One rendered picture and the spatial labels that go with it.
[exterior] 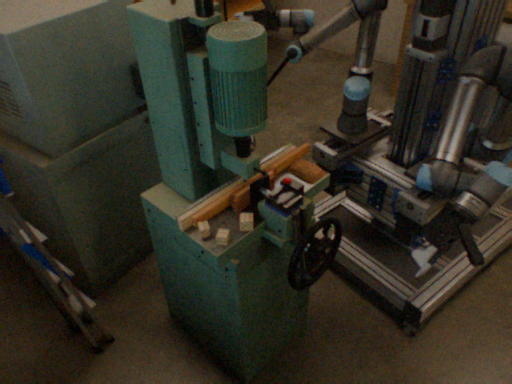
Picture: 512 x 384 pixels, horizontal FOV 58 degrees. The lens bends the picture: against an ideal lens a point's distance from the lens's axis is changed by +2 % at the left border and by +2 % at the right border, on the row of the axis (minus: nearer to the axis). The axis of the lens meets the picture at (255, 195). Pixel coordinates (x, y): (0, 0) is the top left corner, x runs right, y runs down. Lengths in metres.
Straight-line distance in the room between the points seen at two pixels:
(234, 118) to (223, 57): 0.19
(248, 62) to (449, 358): 1.69
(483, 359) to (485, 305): 0.32
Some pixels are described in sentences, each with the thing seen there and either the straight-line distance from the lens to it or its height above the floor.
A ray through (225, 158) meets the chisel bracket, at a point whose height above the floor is 1.05.
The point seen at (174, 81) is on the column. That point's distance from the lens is 1.55.
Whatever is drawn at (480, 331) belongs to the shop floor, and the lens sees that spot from 2.58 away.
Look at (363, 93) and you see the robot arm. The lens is 2.13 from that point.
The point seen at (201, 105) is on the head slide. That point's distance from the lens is 1.55.
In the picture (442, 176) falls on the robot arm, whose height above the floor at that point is 1.16.
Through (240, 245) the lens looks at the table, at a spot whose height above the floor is 0.87.
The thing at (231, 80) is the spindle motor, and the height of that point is 1.39.
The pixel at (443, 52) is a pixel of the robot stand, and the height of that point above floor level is 1.25.
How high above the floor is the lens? 1.97
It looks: 39 degrees down
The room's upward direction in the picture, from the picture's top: 2 degrees counter-clockwise
